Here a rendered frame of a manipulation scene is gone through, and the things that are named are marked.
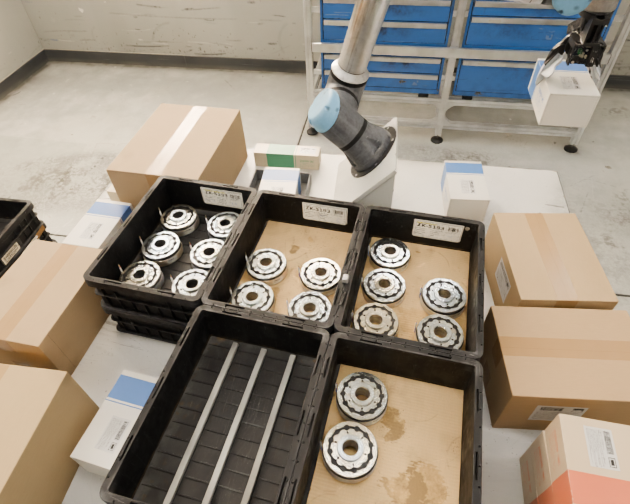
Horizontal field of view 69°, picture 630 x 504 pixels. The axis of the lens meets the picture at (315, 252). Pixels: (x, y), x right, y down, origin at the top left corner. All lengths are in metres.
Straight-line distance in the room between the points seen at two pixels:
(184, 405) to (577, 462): 0.73
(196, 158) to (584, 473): 1.23
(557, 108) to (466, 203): 0.36
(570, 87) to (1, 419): 1.48
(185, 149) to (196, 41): 2.67
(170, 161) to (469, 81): 1.99
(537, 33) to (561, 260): 1.85
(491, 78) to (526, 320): 2.07
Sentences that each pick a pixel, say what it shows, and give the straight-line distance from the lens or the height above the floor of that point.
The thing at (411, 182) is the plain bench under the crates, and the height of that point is 0.70.
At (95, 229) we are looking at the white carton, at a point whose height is 0.79.
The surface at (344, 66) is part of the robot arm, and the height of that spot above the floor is 1.12.
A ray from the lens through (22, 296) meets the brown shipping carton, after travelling 1.33.
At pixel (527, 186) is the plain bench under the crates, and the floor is 0.70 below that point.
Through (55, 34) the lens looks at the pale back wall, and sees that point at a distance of 4.78.
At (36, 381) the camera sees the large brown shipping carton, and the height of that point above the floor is 0.90.
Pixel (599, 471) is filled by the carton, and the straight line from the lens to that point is 0.94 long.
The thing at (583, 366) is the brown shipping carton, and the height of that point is 0.86.
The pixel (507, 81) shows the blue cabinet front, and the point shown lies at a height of 0.42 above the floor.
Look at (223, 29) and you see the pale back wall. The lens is 4.03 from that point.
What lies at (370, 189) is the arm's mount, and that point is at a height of 0.89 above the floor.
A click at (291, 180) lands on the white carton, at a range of 1.51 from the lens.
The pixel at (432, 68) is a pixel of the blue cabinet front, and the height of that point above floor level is 0.48.
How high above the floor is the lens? 1.73
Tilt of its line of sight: 47 degrees down
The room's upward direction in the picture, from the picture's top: 3 degrees counter-clockwise
